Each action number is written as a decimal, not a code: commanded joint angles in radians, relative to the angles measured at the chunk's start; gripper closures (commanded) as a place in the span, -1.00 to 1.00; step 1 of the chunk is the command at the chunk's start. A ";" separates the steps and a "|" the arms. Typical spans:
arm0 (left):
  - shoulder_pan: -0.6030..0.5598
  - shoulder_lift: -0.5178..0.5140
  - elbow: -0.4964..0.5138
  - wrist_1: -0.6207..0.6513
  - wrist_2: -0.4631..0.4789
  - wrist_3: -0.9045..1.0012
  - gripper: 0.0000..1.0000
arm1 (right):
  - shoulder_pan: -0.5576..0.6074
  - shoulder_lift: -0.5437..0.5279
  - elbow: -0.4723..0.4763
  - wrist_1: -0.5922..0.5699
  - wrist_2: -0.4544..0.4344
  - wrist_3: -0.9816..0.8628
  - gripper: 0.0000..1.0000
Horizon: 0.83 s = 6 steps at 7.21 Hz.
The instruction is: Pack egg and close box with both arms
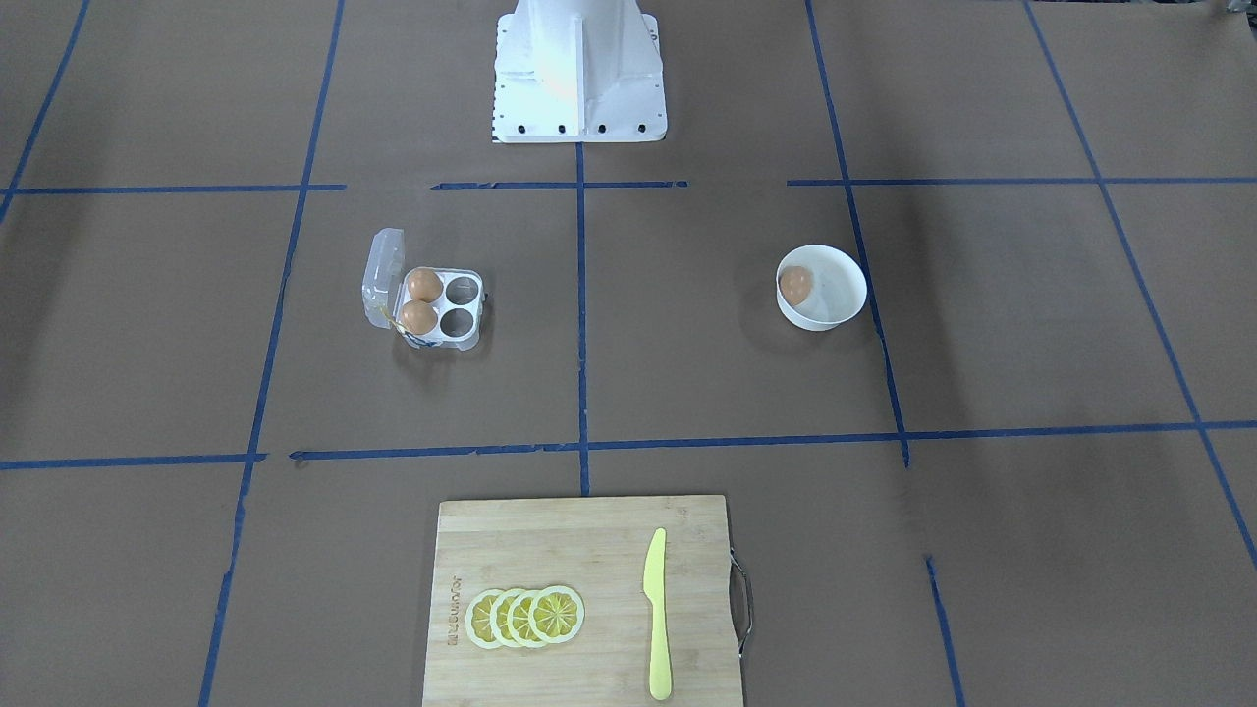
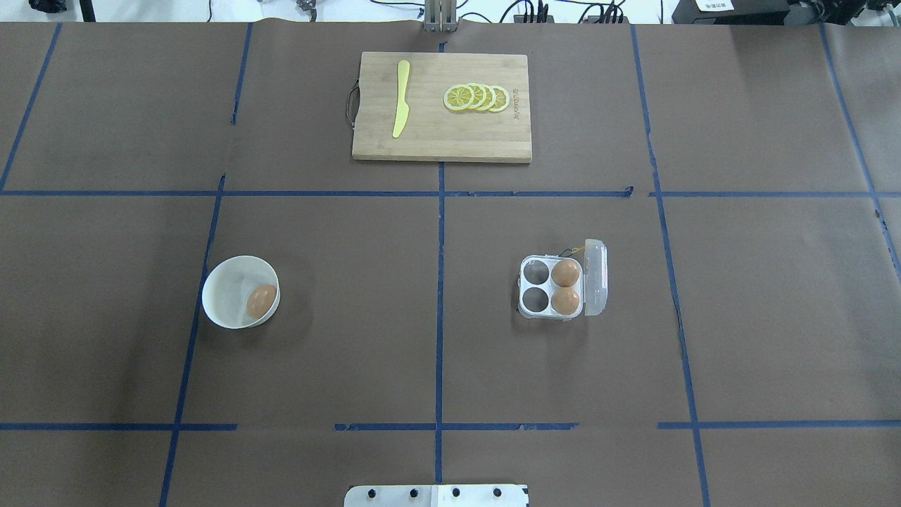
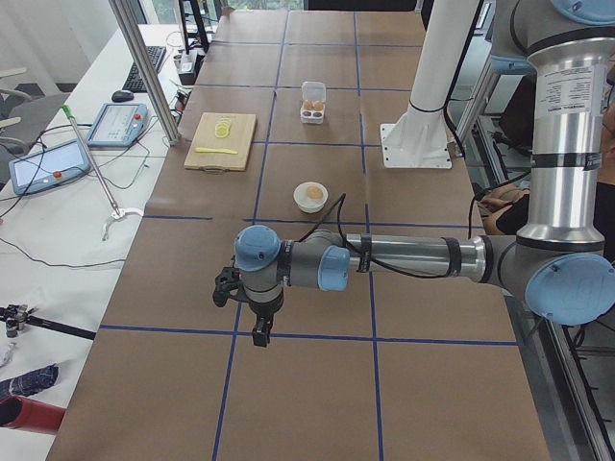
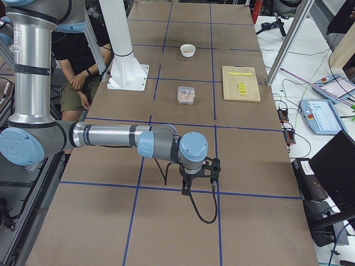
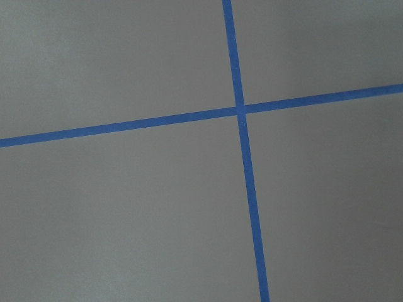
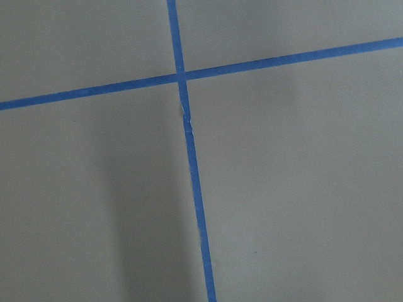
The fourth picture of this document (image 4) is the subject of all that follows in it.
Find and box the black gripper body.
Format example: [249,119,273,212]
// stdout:
[179,163,205,186]

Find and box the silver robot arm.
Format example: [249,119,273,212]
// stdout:
[1,1,214,195]

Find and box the clear plastic egg box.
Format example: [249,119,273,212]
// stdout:
[177,86,195,105]

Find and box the black computer box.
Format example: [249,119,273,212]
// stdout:
[292,158,328,202]

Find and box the wooden cutting board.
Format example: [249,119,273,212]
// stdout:
[222,65,261,102]

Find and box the small electronics board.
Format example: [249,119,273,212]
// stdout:
[283,129,296,146]
[277,109,289,122]

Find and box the yellow plastic knife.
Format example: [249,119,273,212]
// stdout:
[228,71,253,76]

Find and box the white round bowl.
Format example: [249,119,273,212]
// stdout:
[180,44,196,58]

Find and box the near blue teach pendant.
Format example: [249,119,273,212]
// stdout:
[300,99,346,135]

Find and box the blue teach pendant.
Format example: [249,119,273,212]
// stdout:
[313,74,354,104]
[300,99,346,135]

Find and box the seated person in black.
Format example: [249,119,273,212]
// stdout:
[51,12,113,113]

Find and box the far blue teach pendant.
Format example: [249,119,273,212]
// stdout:
[313,74,354,104]

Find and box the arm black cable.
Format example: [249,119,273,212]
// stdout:
[155,159,219,224]

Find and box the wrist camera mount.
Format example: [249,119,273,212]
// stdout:
[201,157,221,179]

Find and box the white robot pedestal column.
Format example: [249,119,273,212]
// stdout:
[99,0,149,91]

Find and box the aluminium frame post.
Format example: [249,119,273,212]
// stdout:
[266,0,314,86]

